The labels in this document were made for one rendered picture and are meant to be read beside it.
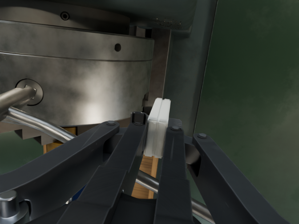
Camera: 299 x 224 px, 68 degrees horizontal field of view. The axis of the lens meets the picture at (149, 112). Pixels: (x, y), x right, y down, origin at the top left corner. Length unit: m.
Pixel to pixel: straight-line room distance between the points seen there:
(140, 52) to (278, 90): 1.33
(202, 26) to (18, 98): 0.78
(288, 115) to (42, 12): 1.53
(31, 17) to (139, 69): 0.16
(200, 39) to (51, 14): 0.68
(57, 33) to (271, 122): 1.50
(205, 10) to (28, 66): 0.75
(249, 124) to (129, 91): 1.33
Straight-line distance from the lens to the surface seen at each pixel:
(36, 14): 0.35
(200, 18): 0.94
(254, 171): 1.77
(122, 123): 0.41
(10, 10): 0.37
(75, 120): 0.31
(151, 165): 0.69
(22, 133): 0.43
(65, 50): 0.29
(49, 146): 0.48
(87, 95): 0.30
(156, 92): 0.62
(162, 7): 0.27
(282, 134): 1.70
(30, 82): 0.31
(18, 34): 0.30
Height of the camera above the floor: 1.47
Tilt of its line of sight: 71 degrees down
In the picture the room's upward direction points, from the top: 150 degrees counter-clockwise
